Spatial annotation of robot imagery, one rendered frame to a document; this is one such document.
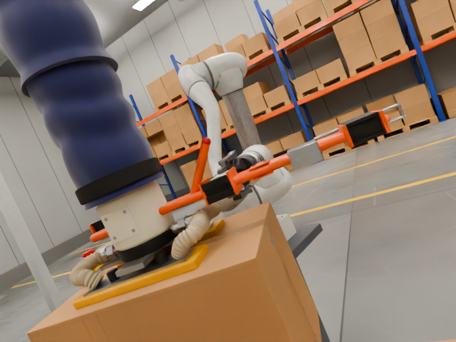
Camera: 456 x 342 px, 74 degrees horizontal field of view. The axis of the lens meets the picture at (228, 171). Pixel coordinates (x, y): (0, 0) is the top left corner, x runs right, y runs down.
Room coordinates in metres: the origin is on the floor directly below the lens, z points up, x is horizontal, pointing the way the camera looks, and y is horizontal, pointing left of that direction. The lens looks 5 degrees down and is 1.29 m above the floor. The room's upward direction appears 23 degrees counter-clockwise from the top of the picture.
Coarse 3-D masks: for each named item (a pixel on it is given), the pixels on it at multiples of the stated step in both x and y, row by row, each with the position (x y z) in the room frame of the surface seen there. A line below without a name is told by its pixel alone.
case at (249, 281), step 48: (240, 240) 0.68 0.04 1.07; (144, 288) 0.65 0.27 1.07; (192, 288) 0.59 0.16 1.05; (240, 288) 0.56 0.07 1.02; (288, 288) 0.69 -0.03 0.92; (48, 336) 0.68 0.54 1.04; (96, 336) 0.65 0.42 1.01; (144, 336) 0.62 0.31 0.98; (192, 336) 0.60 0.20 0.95; (240, 336) 0.57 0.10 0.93; (288, 336) 0.55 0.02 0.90
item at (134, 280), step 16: (160, 256) 0.68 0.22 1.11; (192, 256) 0.66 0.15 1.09; (112, 272) 0.72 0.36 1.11; (144, 272) 0.68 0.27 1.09; (160, 272) 0.65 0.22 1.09; (176, 272) 0.64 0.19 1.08; (96, 288) 0.72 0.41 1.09; (112, 288) 0.68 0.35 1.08; (128, 288) 0.67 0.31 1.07; (80, 304) 0.70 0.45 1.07
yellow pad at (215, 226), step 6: (210, 222) 0.89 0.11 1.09; (216, 222) 0.88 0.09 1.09; (222, 222) 0.88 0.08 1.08; (210, 228) 0.84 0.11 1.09; (216, 228) 0.82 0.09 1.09; (204, 234) 0.82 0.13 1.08; (210, 234) 0.81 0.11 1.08; (216, 234) 0.81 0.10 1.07; (198, 240) 0.82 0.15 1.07; (168, 246) 0.85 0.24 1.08; (168, 252) 0.85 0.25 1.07; (120, 264) 0.89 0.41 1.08
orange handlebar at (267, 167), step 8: (328, 136) 0.69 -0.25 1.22; (336, 136) 0.65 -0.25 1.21; (344, 136) 0.64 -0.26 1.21; (320, 144) 0.66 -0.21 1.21; (328, 144) 0.65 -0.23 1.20; (336, 144) 0.65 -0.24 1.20; (264, 160) 0.71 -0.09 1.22; (272, 160) 0.73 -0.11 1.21; (280, 160) 0.68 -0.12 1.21; (288, 160) 0.67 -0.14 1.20; (256, 168) 0.70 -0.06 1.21; (264, 168) 0.69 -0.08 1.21; (272, 168) 0.68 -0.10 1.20; (240, 176) 0.70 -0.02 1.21; (248, 176) 0.70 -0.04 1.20; (256, 176) 0.70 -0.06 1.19; (264, 176) 0.69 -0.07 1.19; (200, 192) 0.73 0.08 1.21; (176, 200) 0.75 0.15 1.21; (184, 200) 0.74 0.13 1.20; (192, 200) 0.74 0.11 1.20; (160, 208) 0.76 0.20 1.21; (168, 208) 0.75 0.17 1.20; (176, 208) 0.75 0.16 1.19; (96, 232) 0.85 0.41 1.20; (104, 232) 0.80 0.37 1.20; (96, 240) 0.81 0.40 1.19
